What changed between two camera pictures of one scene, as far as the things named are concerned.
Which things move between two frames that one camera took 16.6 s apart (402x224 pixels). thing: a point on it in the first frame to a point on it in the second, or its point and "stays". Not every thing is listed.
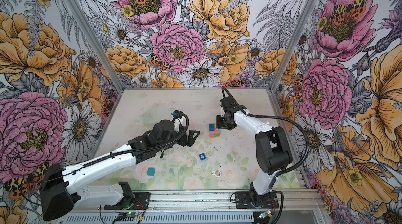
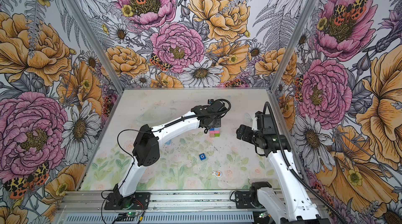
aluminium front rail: x=204 y=200 stays
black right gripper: x=219 y=124 to x=248 y=130
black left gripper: x=190 y=141 to x=217 y=124
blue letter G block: x=202 y=156 stays
